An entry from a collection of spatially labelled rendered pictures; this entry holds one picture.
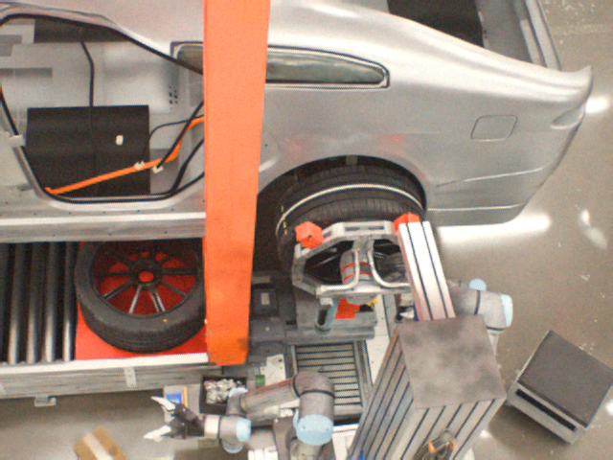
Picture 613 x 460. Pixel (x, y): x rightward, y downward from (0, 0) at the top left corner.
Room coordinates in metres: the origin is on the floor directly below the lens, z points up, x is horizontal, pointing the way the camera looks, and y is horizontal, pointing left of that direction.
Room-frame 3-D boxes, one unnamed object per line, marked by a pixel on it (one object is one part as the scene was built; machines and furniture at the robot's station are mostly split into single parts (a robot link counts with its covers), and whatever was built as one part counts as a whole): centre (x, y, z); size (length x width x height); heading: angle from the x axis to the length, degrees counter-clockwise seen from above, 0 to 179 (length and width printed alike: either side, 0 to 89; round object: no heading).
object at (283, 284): (2.21, -0.03, 0.13); 0.50 x 0.36 x 0.10; 106
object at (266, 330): (2.02, 0.24, 0.26); 0.42 x 0.18 x 0.35; 16
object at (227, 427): (1.08, 0.19, 1.21); 0.11 x 0.08 x 0.09; 95
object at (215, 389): (1.49, 0.32, 0.51); 0.20 x 0.14 x 0.13; 99
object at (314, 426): (1.10, -0.07, 1.19); 0.15 x 0.12 x 0.55; 5
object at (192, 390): (1.47, 0.36, 0.44); 0.43 x 0.17 x 0.03; 106
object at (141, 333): (2.02, 0.81, 0.39); 0.66 x 0.66 x 0.24
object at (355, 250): (1.92, -0.07, 1.03); 0.19 x 0.18 x 0.11; 16
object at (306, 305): (2.23, -0.09, 0.32); 0.40 x 0.30 x 0.28; 106
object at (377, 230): (2.07, -0.13, 0.85); 0.54 x 0.07 x 0.54; 106
